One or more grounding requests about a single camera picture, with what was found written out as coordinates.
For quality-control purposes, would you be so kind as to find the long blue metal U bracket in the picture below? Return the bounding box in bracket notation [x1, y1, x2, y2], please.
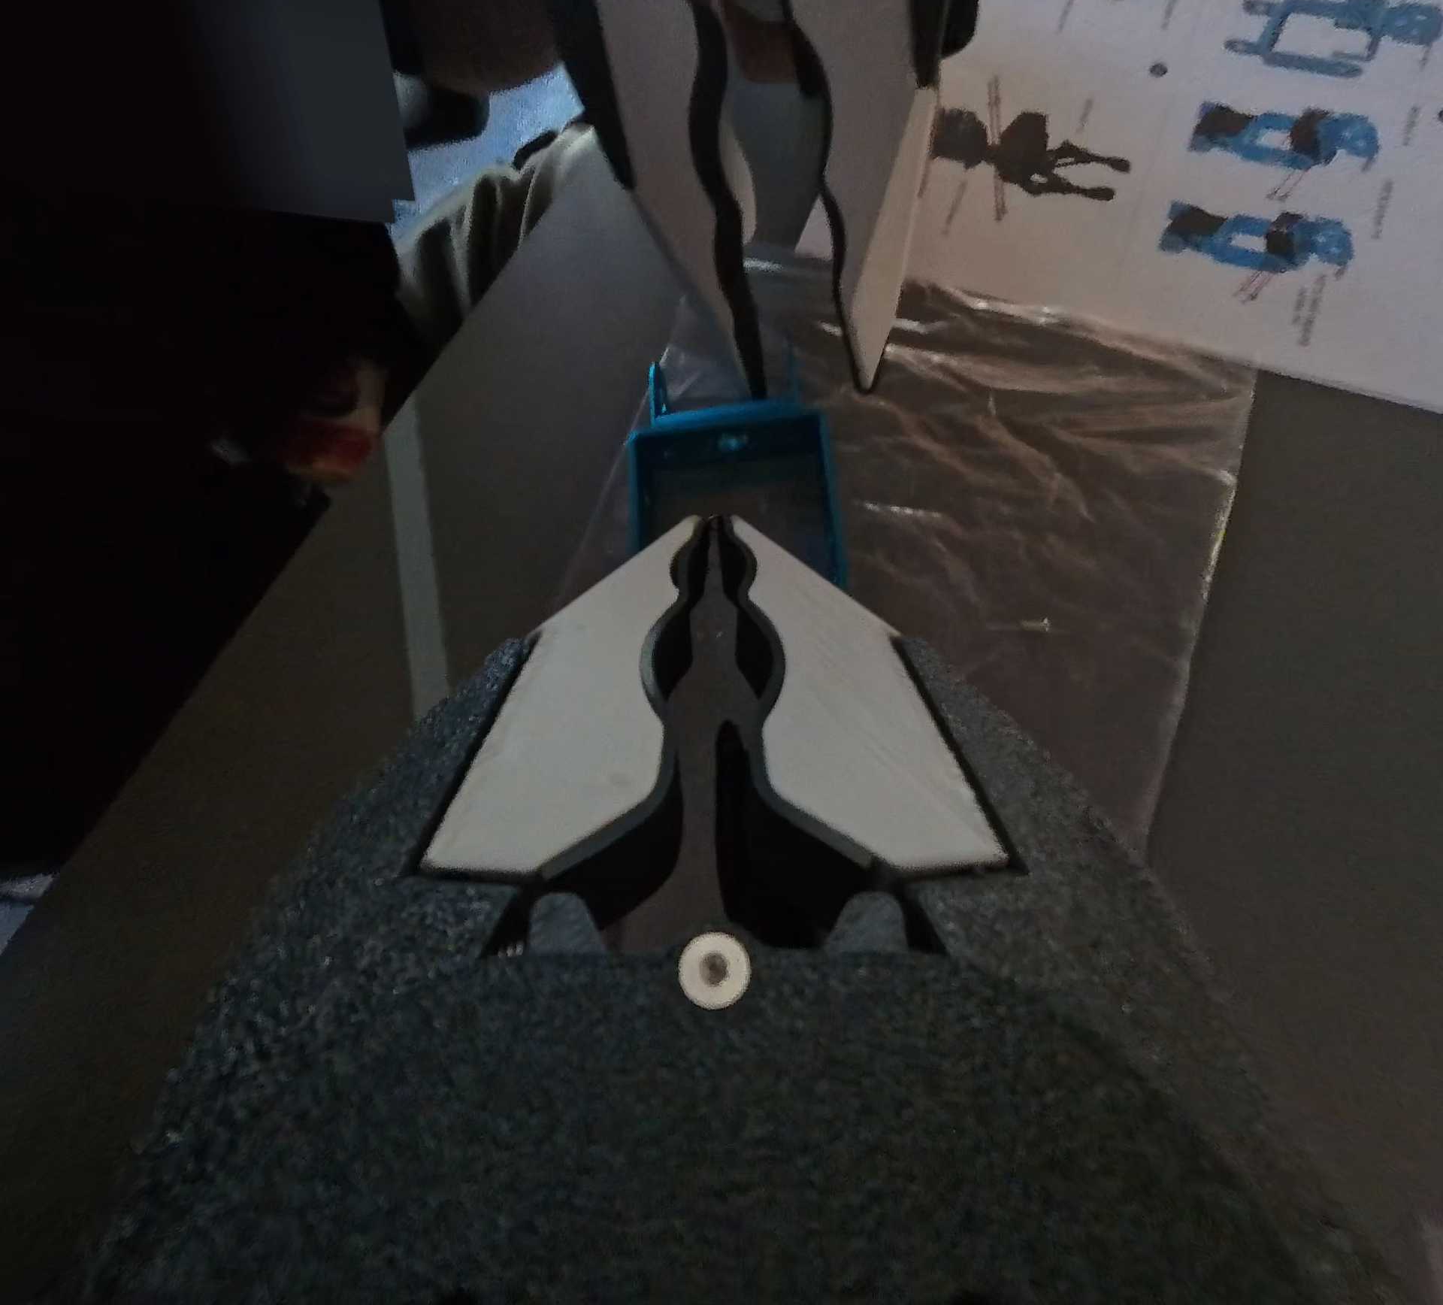
[623, 404, 848, 588]

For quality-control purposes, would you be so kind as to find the person's leg in khaki trousers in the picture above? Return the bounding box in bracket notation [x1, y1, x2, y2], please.
[388, 119, 605, 343]

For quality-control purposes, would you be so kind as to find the clear plastic bag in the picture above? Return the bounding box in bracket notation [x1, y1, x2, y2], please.
[574, 249, 1258, 855]

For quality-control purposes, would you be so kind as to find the red and white printed box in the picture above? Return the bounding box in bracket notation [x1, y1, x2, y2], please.
[271, 368, 388, 497]

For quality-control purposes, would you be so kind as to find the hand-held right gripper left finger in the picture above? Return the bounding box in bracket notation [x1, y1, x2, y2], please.
[417, 512, 719, 927]

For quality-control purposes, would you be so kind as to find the short blue metal U bracket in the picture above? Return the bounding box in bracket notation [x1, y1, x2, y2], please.
[645, 358, 816, 427]

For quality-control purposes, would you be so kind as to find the dark grey desk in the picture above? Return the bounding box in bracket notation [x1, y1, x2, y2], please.
[0, 149, 1443, 1305]

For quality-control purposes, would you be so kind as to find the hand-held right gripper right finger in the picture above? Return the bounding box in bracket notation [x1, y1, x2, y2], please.
[719, 512, 1015, 953]

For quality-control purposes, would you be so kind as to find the person's left hand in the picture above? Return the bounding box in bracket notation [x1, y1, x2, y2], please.
[705, 0, 807, 91]

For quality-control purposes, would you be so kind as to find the white assembly instruction sheet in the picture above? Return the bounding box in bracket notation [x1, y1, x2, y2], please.
[789, 0, 1443, 394]

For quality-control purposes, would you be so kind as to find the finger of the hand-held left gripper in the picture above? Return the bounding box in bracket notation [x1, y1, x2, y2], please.
[591, 0, 773, 394]
[786, 0, 946, 395]

